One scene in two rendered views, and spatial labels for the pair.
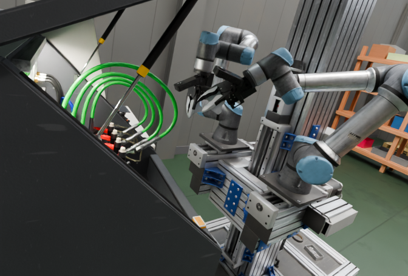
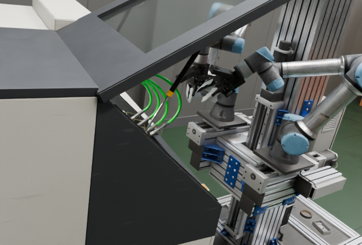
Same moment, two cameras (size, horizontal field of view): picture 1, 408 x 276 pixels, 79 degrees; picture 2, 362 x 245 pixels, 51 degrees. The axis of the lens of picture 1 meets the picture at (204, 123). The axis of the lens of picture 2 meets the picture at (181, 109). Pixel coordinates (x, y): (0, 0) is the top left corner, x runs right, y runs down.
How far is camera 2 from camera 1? 0.80 m
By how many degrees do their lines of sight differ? 6
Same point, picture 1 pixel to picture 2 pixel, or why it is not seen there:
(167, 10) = not seen: outside the picture
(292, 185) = (282, 157)
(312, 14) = not seen: outside the picture
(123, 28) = not seen: outside the picture
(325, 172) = (302, 145)
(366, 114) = (332, 98)
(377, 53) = not seen: outside the picture
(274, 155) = (269, 131)
